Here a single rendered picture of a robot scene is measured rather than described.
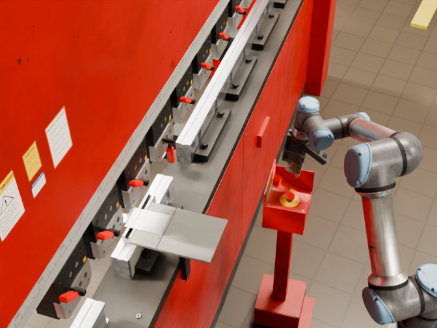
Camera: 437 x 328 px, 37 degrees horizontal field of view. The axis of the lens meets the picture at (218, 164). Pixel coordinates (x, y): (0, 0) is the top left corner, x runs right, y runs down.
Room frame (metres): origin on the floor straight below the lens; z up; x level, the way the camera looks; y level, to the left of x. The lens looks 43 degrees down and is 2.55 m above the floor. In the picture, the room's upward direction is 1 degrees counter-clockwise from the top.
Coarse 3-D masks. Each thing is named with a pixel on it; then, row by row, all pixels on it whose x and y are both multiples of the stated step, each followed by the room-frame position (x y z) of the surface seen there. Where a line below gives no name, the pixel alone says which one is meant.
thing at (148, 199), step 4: (148, 196) 1.52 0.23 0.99; (152, 196) 1.52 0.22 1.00; (144, 200) 1.50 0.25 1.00; (148, 200) 1.51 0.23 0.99; (152, 200) 1.50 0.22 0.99; (140, 204) 1.48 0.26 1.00; (144, 204) 1.49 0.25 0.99; (148, 204) 1.48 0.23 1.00; (140, 208) 1.46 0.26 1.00; (144, 208) 1.46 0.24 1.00; (128, 228) 1.38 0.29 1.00; (132, 228) 1.38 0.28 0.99; (124, 232) 1.36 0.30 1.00; (128, 232) 1.37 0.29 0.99; (124, 236) 1.34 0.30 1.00; (128, 236) 1.35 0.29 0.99; (124, 240) 1.34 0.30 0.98; (128, 240) 1.34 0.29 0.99
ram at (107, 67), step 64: (0, 0) 1.00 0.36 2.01; (64, 0) 1.18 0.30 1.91; (128, 0) 1.44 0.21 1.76; (192, 0) 1.86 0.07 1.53; (0, 64) 0.96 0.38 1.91; (64, 64) 1.14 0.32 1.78; (128, 64) 1.40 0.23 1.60; (0, 128) 0.91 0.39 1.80; (128, 128) 1.36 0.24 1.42; (64, 192) 1.04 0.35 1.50; (0, 256) 0.81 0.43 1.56; (64, 256) 0.99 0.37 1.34
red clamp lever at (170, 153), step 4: (164, 140) 1.54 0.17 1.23; (168, 140) 1.53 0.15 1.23; (172, 140) 1.53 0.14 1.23; (168, 144) 1.53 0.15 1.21; (168, 148) 1.53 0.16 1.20; (172, 148) 1.53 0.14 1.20; (168, 152) 1.53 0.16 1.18; (172, 152) 1.53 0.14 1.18; (168, 156) 1.53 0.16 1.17; (172, 156) 1.53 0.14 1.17; (168, 160) 1.53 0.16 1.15; (172, 160) 1.53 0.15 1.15
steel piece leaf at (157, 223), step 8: (144, 216) 1.43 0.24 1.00; (152, 216) 1.42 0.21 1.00; (160, 216) 1.42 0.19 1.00; (168, 216) 1.42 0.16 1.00; (136, 224) 1.39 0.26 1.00; (144, 224) 1.39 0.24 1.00; (152, 224) 1.39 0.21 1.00; (160, 224) 1.39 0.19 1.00; (152, 232) 1.36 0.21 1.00; (160, 232) 1.36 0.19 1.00
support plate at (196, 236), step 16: (160, 208) 1.46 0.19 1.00; (176, 224) 1.39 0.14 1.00; (192, 224) 1.39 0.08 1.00; (208, 224) 1.39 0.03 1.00; (224, 224) 1.39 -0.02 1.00; (144, 240) 1.33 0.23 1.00; (176, 240) 1.32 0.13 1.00; (192, 240) 1.32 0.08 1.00; (208, 240) 1.32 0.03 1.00; (192, 256) 1.26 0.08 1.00; (208, 256) 1.26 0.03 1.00
